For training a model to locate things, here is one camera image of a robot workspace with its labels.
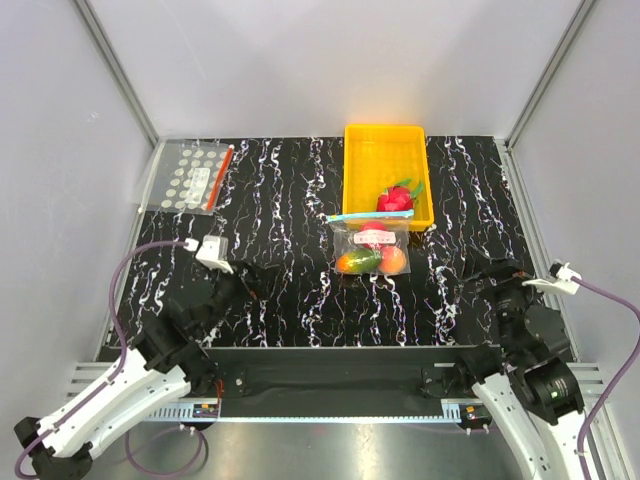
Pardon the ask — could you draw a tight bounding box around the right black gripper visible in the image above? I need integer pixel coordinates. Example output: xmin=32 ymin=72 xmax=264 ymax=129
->
xmin=460 ymin=244 xmax=556 ymax=358

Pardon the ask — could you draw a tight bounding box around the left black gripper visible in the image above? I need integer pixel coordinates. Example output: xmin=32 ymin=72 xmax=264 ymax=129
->
xmin=197 ymin=258 xmax=279 ymax=338

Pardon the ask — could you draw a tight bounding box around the peach fruit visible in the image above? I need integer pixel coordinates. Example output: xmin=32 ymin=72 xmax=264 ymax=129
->
xmin=379 ymin=245 xmax=407 ymax=275

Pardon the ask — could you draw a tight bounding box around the orange green mango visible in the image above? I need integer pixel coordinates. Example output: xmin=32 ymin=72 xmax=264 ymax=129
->
xmin=336 ymin=248 xmax=382 ymax=275

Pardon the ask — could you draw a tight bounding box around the clear blue zip bag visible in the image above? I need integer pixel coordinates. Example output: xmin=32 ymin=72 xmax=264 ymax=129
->
xmin=327 ymin=210 xmax=413 ymax=276

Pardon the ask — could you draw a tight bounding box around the red apple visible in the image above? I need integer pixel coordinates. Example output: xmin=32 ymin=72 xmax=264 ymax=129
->
xmin=359 ymin=221 xmax=387 ymax=249

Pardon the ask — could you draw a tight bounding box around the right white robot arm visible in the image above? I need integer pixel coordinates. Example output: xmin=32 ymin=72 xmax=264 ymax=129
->
xmin=453 ymin=256 xmax=595 ymax=479

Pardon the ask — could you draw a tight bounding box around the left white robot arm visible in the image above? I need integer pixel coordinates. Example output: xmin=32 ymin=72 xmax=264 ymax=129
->
xmin=14 ymin=260 xmax=276 ymax=479

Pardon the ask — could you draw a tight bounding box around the clear red zip bag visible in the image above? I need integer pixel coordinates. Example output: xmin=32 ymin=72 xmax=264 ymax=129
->
xmin=139 ymin=140 xmax=235 ymax=216

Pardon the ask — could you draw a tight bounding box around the red dragon fruit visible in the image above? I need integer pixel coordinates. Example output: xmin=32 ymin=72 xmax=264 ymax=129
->
xmin=376 ymin=179 xmax=424 ymax=212

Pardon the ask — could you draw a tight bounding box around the yellow plastic tray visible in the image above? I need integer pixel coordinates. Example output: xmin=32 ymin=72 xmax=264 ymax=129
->
xmin=342 ymin=124 xmax=435 ymax=232

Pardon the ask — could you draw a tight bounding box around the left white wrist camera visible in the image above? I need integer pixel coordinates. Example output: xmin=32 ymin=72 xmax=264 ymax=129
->
xmin=184 ymin=235 xmax=233 ymax=274

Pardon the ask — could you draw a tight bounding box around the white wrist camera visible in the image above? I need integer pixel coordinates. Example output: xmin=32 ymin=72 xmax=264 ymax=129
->
xmin=521 ymin=261 xmax=582 ymax=295
xmin=184 ymin=235 xmax=233 ymax=274

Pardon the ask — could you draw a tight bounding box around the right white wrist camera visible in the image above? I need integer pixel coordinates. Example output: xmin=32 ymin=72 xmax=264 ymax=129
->
xmin=521 ymin=261 xmax=582 ymax=295

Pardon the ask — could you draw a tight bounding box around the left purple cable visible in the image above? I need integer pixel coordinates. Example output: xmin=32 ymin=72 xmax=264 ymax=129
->
xmin=12 ymin=239 xmax=209 ymax=476

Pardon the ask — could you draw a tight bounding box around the white slotted cable duct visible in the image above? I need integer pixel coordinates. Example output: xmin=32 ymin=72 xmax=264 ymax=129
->
xmin=145 ymin=398 xmax=479 ymax=424

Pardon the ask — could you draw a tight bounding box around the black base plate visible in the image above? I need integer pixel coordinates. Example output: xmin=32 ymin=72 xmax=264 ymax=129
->
xmin=208 ymin=346 xmax=476 ymax=407

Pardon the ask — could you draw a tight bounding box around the aluminium frame rail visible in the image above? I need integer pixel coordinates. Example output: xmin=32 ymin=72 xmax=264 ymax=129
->
xmin=65 ymin=362 xmax=117 ymax=400

